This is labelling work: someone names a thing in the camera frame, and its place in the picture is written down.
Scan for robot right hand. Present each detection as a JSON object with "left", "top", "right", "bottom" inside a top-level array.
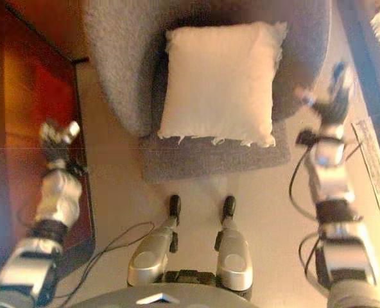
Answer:
[{"left": 294, "top": 62, "right": 351, "bottom": 128}]

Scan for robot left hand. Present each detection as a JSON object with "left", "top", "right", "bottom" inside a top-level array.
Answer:
[{"left": 39, "top": 120, "right": 82, "bottom": 164}]

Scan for white fringed square cushion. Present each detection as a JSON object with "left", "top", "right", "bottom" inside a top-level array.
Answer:
[{"left": 157, "top": 21, "right": 289, "bottom": 148}]

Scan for glossy brown wooden wardrobe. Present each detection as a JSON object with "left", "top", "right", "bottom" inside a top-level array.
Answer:
[{"left": 0, "top": 0, "right": 96, "bottom": 257}]

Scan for grey patterned floor rug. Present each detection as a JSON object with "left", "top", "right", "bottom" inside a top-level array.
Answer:
[{"left": 350, "top": 118, "right": 380, "bottom": 219}]

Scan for grey fabric tub armchair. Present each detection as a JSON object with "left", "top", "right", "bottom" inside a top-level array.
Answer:
[{"left": 85, "top": 0, "right": 334, "bottom": 184}]

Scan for silver robot left leg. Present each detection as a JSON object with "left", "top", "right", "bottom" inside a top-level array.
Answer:
[{"left": 126, "top": 194, "right": 182, "bottom": 288}]

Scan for silver robot leg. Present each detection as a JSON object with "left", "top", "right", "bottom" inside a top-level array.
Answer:
[
  {"left": 214, "top": 195, "right": 254, "bottom": 291},
  {"left": 126, "top": 194, "right": 182, "bottom": 288}
]

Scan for silver robot right leg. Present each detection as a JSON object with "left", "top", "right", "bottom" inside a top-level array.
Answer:
[{"left": 214, "top": 195, "right": 254, "bottom": 291}]

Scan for grey robot torso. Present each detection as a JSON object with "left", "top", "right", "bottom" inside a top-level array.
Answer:
[{"left": 66, "top": 269, "right": 252, "bottom": 308}]

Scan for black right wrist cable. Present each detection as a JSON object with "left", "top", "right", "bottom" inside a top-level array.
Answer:
[{"left": 288, "top": 141, "right": 364, "bottom": 289}]

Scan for thin black floor cable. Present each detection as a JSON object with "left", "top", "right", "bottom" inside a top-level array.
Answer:
[{"left": 55, "top": 221, "right": 155, "bottom": 299}]

